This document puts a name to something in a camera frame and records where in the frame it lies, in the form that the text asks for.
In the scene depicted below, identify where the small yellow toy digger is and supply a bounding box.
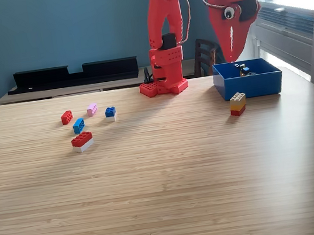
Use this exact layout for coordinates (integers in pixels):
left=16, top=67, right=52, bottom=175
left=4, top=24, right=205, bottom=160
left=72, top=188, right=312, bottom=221
left=234, top=61, right=257, bottom=78

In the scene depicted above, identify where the blue plastic bin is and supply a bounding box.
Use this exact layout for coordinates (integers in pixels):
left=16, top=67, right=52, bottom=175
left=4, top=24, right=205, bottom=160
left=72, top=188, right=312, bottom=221
left=210, top=54, right=286, bottom=104

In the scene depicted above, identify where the tan orange red brick stack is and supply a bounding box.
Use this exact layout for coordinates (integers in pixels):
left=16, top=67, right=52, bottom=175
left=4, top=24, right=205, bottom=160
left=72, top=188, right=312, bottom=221
left=227, top=91, right=249, bottom=118

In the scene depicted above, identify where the pink brick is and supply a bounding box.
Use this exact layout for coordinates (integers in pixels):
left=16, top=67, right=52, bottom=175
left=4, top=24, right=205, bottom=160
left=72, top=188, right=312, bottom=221
left=85, top=102, right=100, bottom=118

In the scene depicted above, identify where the light blue brick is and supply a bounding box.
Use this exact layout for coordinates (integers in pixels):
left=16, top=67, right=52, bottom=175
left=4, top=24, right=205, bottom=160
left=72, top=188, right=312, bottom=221
left=71, top=117, right=87, bottom=135

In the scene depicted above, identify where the dark wooden chair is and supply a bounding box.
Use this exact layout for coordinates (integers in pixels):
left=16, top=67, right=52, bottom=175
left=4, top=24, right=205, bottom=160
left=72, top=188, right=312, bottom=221
left=189, top=35, right=224, bottom=79

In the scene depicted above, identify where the grey window heater unit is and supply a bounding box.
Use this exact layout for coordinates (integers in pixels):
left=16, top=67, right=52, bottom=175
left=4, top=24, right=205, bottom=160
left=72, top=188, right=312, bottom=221
left=249, top=0, right=314, bottom=79

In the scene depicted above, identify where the black table clamp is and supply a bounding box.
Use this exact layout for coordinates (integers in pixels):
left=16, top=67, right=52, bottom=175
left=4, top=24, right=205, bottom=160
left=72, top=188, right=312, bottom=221
left=142, top=66, right=156, bottom=84

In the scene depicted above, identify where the blue white brick stack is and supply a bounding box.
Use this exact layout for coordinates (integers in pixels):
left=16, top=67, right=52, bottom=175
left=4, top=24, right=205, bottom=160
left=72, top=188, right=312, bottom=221
left=103, top=105, right=118, bottom=123

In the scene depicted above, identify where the pale wooden sideboard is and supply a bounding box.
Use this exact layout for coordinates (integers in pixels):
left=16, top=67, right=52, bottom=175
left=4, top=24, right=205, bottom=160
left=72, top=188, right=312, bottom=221
left=0, top=58, right=199, bottom=106

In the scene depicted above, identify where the red white brick stack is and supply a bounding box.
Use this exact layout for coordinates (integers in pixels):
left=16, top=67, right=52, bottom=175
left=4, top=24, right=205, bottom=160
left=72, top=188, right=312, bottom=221
left=70, top=130, right=96, bottom=155

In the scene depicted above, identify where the white servo cable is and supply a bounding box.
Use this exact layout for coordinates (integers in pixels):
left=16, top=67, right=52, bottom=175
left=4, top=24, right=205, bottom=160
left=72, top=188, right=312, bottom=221
left=173, top=0, right=196, bottom=46

